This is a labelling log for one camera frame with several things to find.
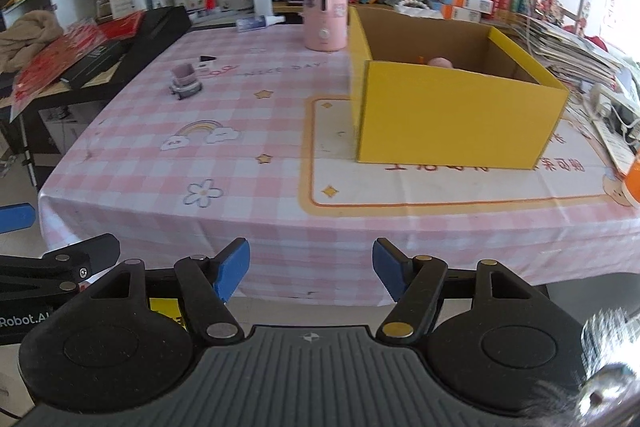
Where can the stack of papers and magazines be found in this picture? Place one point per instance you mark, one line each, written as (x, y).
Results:
(575, 52)

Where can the white power strip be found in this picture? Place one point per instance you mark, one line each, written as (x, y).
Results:
(607, 107)

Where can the pink checked tablecloth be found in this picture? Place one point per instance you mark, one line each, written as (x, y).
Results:
(150, 187)

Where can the white box red label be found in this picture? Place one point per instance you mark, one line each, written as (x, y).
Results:
(125, 2)

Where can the pink plush pig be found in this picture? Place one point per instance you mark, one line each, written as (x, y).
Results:
(441, 62)

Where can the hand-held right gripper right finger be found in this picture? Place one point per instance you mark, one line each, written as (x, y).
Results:
(387, 267)

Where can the flat black box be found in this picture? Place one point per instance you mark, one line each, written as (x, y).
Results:
(95, 62)

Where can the beige cloth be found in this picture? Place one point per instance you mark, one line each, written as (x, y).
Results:
(30, 37)

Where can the yellow cardboard box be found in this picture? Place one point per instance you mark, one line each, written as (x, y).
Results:
(450, 122)

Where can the red cloth bag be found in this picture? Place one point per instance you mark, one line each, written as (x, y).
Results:
(595, 42)

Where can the white orange-bordered placemat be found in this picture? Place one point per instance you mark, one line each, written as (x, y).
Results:
(425, 187)

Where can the red printed sheets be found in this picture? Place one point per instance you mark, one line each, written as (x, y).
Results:
(50, 62)

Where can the grey fur pompom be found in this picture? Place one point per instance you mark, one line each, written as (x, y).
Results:
(605, 387)

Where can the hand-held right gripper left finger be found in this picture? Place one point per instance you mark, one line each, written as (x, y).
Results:
(232, 272)

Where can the pink humidifier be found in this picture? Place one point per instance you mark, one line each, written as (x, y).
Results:
(325, 22)

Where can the black side table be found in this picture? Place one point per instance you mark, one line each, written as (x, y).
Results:
(75, 99)

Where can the small grey toy car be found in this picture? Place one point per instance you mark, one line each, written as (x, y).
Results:
(186, 84)

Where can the large black case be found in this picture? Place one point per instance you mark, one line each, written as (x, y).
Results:
(155, 32)

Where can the orange cup white lid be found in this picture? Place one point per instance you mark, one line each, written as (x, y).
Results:
(634, 179)

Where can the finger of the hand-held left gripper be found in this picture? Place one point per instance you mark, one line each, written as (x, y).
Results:
(15, 218)
(70, 259)

